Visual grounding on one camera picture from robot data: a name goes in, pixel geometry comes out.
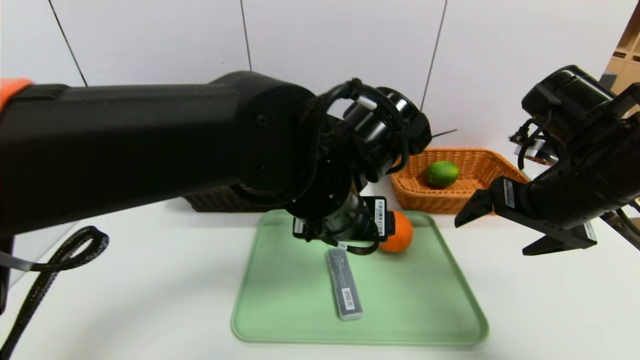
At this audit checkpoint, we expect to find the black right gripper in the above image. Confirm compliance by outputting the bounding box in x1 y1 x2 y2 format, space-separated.
454 119 640 256

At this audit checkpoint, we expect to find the green citrus fruit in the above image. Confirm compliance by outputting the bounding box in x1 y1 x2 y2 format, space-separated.
425 160 461 189

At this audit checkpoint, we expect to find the orange fruit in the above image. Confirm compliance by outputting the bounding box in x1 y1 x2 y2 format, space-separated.
378 210 415 254

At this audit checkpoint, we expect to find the grey case with barcode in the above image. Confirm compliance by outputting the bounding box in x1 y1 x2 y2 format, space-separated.
326 248 364 321

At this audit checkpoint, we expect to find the orange wicker basket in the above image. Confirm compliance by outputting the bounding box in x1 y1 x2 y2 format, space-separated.
390 147 531 215

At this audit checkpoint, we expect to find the dark brown wicker basket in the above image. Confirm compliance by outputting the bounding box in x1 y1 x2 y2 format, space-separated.
184 187 261 213

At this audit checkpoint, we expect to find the light green plastic tray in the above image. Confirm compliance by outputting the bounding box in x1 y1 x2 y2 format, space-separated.
231 209 489 346

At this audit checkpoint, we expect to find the light wooden cabinet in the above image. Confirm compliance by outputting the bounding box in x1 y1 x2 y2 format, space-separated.
600 5 640 96

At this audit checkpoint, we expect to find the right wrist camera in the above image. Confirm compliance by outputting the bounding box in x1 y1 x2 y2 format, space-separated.
510 120 556 166

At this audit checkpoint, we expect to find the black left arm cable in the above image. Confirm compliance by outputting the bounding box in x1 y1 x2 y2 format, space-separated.
0 226 110 360

